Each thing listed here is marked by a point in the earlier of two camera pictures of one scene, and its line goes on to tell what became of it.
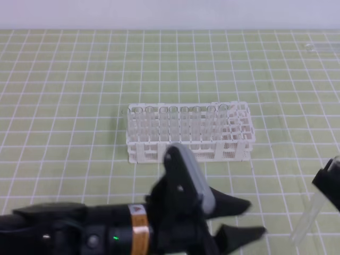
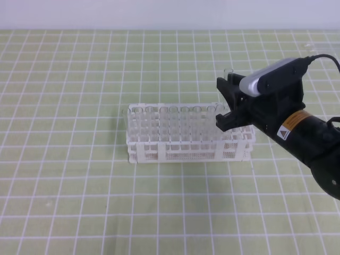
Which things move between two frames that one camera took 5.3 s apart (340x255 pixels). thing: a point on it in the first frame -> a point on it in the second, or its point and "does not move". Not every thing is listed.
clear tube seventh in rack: [196, 123] does not move
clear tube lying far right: [311, 47] does not move
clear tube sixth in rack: [184, 122] does not move
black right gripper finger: [328, 180] -> [233, 119]
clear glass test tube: [315, 203] -> [227, 71]
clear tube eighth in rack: [210, 123] does not move
